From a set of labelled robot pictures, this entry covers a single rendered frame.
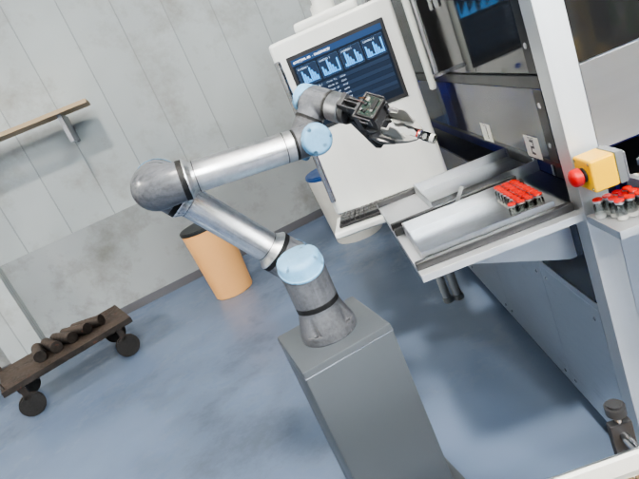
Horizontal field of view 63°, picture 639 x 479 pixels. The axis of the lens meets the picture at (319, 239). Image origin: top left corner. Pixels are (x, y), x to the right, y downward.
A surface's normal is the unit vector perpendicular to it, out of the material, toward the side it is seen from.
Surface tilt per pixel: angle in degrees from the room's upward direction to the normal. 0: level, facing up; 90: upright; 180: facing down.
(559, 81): 90
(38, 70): 90
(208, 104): 90
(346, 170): 90
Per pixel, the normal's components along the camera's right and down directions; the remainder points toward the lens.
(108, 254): 0.33, 0.18
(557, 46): 0.04, 0.30
